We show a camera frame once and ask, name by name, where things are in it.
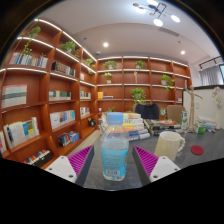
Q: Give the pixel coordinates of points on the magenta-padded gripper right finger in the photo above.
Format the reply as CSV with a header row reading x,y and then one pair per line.
x,y
163,166

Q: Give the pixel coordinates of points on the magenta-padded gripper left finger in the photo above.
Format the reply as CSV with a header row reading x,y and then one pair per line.
x,y
60,166

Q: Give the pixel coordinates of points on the clear blue-capped water bottle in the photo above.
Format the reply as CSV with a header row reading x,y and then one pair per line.
x,y
114,153

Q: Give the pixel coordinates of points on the cream ceramic mug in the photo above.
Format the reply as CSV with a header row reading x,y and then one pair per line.
x,y
168,146

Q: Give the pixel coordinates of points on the flat round red coaster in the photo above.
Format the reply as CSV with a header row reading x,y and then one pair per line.
x,y
197,150

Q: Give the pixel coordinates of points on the dark book stack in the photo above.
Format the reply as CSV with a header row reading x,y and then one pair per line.
x,y
161,125

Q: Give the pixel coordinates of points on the colourful book stack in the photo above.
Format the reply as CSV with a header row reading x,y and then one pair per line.
x,y
136,126

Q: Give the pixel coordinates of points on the green and white carton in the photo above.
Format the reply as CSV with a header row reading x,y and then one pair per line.
x,y
183,120

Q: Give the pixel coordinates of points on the green tissue box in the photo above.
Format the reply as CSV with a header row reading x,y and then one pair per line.
x,y
199,127

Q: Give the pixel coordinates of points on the tan chair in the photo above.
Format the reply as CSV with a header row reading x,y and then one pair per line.
x,y
175,112

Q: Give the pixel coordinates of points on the dark blue chair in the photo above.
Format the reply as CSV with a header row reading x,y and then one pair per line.
x,y
146,111

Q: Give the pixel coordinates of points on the wooden shelf unit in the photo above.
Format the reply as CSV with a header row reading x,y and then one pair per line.
x,y
43,106

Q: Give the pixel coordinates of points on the white book stack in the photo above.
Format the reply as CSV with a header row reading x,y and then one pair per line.
x,y
206,121

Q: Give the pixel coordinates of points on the wooden artist mannequin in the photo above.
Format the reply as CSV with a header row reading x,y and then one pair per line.
x,y
191,110

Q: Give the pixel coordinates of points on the white vase with flowers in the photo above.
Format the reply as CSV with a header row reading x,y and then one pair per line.
x,y
218,100

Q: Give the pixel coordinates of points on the grey sheer curtain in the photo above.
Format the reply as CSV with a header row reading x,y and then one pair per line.
x,y
210,76

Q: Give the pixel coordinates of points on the window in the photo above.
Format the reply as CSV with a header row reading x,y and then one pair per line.
x,y
222,71

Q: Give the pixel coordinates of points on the recessed ceiling spotlight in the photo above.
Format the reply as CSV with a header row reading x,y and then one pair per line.
x,y
182,52
105,44

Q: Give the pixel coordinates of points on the ceiling air vent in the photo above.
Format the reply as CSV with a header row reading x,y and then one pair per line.
x,y
168,31

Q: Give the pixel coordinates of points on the branched ceiling lamp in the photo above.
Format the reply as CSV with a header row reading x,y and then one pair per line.
x,y
156,10

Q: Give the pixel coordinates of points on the black track light rail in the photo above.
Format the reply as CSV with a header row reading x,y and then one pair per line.
x,y
210,61

